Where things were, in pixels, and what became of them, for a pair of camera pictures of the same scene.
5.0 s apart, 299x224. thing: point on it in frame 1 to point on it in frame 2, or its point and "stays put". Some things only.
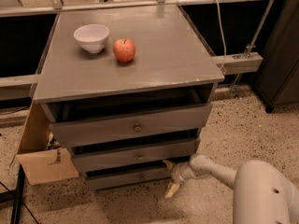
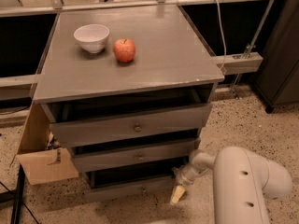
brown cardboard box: [43, 165] stays put
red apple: [124, 49] stays put
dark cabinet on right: [277, 80] stays put
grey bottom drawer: [126, 175] to [147, 188]
